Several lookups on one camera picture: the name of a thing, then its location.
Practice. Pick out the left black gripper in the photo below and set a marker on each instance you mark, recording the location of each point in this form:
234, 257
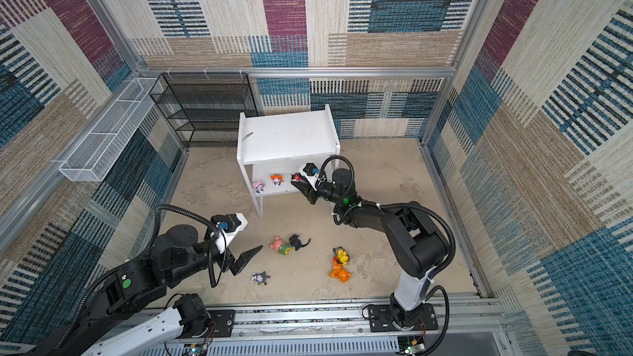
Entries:
241, 263

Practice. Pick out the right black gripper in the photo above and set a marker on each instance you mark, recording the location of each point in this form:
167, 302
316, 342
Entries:
311, 194

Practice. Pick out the grey hood Doraemon figure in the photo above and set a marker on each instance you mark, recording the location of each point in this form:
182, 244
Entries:
261, 278

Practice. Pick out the orange crab hood Doraemon figure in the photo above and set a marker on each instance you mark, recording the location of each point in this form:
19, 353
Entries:
277, 179

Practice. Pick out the pink hood Doraemon figure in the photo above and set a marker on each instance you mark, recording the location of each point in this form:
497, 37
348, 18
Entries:
258, 187

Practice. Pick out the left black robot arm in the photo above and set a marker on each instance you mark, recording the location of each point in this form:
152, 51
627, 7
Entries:
184, 244

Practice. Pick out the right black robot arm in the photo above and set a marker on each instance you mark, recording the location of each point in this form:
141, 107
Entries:
423, 243

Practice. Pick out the white two-tier shelf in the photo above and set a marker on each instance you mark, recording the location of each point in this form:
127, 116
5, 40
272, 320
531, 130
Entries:
281, 144

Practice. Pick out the pink green cactus figure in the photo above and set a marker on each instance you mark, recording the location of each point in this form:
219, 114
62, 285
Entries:
280, 246

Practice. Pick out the black blue Luxray figure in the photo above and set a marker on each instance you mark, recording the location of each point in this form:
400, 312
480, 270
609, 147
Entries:
296, 242

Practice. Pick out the orange yellow Pokemon figure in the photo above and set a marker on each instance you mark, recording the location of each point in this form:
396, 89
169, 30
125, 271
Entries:
340, 261

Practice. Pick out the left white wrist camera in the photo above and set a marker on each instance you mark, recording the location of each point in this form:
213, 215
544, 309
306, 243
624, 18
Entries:
230, 225

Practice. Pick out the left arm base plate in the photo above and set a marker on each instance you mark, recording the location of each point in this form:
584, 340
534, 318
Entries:
217, 324

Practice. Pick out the black wire mesh rack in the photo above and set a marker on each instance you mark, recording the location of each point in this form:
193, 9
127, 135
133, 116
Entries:
204, 109

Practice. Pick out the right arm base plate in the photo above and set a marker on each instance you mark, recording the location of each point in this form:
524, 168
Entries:
386, 318

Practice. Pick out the white wire mesh basket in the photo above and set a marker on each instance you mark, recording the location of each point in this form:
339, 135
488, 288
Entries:
102, 146

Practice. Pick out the aluminium mounting rail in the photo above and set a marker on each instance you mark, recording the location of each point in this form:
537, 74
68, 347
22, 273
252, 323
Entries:
462, 324

